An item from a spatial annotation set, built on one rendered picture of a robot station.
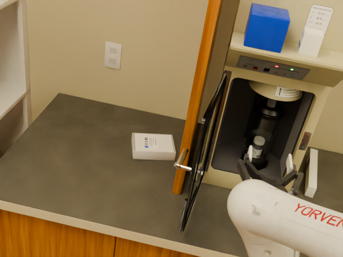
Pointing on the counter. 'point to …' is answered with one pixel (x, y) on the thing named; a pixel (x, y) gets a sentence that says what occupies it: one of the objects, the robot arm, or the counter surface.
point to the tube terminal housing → (310, 124)
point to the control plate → (299, 72)
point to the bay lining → (294, 122)
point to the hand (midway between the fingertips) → (269, 157)
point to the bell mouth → (275, 91)
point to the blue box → (266, 27)
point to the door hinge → (219, 117)
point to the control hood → (292, 60)
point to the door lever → (182, 160)
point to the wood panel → (198, 85)
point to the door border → (198, 156)
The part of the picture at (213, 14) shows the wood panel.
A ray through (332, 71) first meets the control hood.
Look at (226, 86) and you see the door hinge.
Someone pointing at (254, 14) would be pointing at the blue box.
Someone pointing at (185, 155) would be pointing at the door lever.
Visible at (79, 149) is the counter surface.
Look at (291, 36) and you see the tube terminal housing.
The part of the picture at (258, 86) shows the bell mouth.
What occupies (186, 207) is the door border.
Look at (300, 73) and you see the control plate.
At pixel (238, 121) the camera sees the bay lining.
